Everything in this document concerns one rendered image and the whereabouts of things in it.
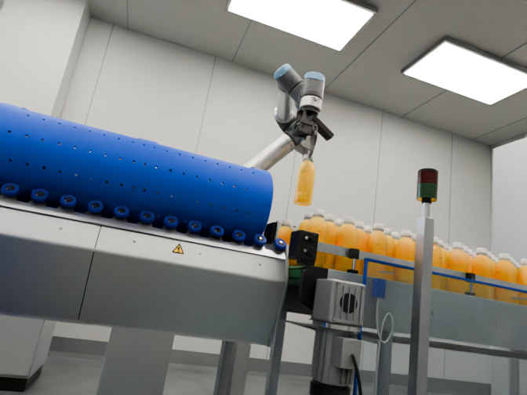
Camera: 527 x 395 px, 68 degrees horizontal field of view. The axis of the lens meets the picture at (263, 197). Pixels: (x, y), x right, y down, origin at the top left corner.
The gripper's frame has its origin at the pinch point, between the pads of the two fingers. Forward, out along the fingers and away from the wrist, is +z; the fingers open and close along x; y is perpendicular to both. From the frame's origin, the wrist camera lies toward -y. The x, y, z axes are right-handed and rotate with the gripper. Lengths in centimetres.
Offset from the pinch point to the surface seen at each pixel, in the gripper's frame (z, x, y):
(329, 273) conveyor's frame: 46, 25, -2
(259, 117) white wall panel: -145, -274, -49
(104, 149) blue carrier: 22, 16, 73
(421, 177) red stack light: 12.1, 38.8, -23.4
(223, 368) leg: 83, -2, 20
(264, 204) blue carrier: 27.4, 16.4, 20.5
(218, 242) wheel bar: 42, 14, 33
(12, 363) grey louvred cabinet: 119, -150, 109
